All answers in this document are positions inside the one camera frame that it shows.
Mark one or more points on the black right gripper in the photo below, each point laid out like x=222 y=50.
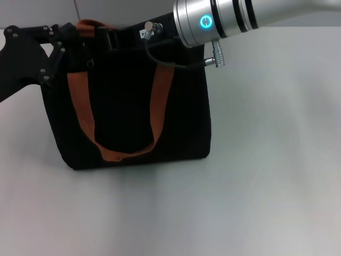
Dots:
x=166 y=29

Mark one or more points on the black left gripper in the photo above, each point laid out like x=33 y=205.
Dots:
x=21 y=56

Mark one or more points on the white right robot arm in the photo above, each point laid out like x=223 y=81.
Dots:
x=266 y=10

